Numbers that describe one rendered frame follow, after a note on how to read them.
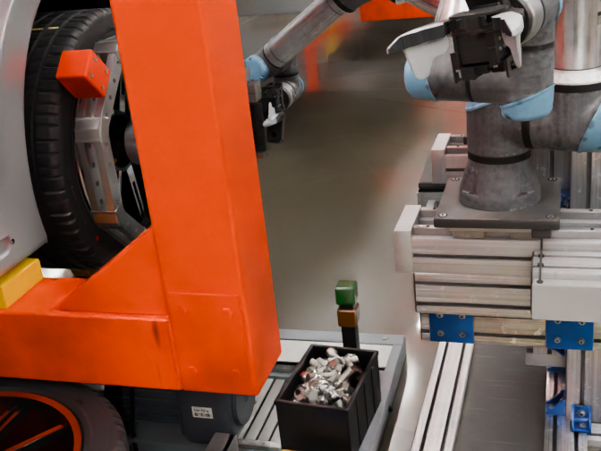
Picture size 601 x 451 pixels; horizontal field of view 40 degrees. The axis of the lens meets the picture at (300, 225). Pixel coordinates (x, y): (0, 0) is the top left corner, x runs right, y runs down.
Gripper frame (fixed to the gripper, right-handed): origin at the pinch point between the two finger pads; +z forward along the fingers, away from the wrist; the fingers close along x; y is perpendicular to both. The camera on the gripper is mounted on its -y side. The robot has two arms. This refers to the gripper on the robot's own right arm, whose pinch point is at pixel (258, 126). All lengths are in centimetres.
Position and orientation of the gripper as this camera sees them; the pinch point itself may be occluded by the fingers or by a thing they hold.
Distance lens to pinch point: 220.5
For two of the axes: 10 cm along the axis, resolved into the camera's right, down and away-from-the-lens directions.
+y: -1.1, -9.2, -3.8
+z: -2.6, 4.0, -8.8
